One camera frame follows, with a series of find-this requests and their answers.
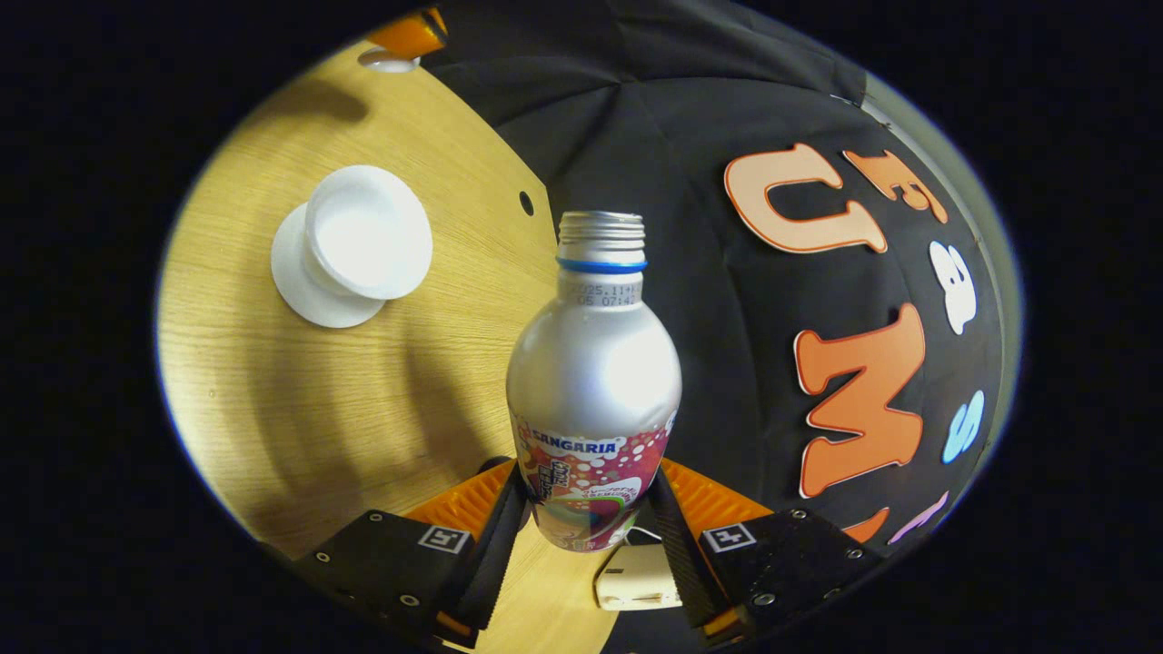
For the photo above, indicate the white teacup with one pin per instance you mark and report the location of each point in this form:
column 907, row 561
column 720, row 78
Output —
column 368, row 232

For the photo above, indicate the white saucer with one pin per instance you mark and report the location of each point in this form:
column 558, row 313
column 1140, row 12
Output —
column 300, row 291

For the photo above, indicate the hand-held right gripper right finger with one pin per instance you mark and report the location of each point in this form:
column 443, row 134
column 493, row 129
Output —
column 677, row 554

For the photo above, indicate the white toaster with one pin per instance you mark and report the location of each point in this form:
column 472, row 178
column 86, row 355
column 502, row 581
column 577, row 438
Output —
column 636, row 581

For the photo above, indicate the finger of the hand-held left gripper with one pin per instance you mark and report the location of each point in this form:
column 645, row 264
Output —
column 409, row 34

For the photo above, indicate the silver water bottle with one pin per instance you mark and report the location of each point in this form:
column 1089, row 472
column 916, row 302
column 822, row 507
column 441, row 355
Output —
column 591, row 381

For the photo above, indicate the white teacup lid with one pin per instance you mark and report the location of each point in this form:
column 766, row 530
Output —
column 386, row 64

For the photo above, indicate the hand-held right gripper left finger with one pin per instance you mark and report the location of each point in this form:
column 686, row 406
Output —
column 495, row 563

